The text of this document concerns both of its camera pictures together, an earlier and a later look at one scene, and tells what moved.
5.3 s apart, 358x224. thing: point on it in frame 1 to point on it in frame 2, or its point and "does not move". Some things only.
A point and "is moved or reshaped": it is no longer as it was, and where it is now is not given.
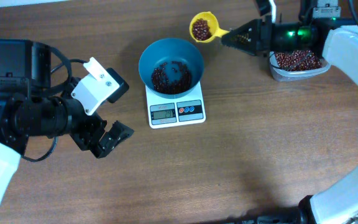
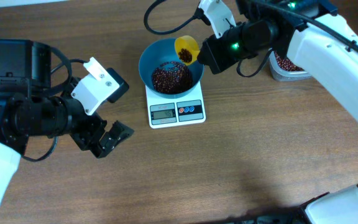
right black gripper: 265,36 to 212,54
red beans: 201,30 to 185,55
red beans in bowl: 162,83 does not move
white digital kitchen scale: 165,112 does not move
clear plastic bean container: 282,75 does not move
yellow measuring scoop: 215,30 is moved or reshaped
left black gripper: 89,132 does not move
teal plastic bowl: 171,68 does not move
